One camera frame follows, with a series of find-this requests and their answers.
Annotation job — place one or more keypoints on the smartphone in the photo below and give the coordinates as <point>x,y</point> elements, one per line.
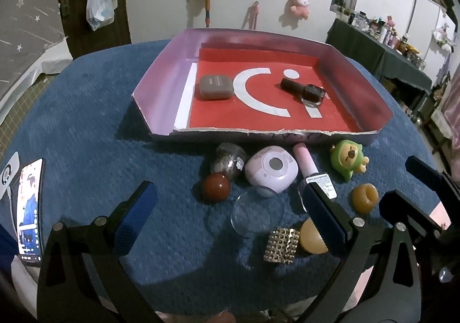
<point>30,211</point>

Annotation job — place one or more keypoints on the white cabinet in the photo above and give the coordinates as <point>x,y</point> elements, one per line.
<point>427,17</point>

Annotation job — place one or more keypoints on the grey starry wall sheet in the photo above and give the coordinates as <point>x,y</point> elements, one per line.
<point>25,21</point>

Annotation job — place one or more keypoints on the pink nail polish bottle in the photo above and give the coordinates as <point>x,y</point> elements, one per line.
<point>309,164</point>

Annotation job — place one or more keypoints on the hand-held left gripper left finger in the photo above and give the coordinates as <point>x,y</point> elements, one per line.
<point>138,215</point>

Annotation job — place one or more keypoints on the orange round disc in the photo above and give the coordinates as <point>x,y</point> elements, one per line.
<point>311,242</point>

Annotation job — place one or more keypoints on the dark nail polish bottle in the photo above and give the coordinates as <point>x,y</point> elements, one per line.
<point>302,90</point>

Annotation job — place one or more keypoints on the silver glitter ball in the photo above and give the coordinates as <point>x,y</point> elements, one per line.
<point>227,161</point>

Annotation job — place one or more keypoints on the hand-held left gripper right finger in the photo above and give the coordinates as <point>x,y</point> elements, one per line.
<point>323,215</point>

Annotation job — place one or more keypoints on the hanging plastic bag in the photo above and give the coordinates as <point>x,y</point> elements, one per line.
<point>99,6</point>

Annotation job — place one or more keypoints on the red-brown ball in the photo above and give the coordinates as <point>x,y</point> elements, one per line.
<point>215,188</point>

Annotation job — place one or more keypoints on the clear round dish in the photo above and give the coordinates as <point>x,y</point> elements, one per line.
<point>257,215</point>

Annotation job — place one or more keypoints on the white small device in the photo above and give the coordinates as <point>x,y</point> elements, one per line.
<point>8,173</point>

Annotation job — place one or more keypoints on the dark side table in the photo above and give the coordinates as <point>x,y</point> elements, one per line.
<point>363,46</point>

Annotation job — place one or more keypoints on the pink clip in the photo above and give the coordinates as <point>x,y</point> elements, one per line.
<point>254,13</point>

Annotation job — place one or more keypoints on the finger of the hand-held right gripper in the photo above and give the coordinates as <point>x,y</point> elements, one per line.
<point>406,206</point>
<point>431,175</point>

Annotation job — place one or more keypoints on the cardboard box with red inside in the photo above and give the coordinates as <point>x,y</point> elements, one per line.
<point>222,111</point>

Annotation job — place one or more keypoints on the green bear toy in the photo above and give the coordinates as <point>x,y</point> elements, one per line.
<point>348,162</point>

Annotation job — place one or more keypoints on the dark wooden door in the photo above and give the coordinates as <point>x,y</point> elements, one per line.
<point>75,21</point>

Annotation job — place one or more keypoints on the small pink plush toy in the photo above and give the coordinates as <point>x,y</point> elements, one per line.
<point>301,3</point>

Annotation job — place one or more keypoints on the row of small bottles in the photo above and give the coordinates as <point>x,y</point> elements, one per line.
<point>384,31</point>

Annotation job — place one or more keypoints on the lilac earbud case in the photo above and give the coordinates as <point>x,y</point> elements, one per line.
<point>271,170</point>

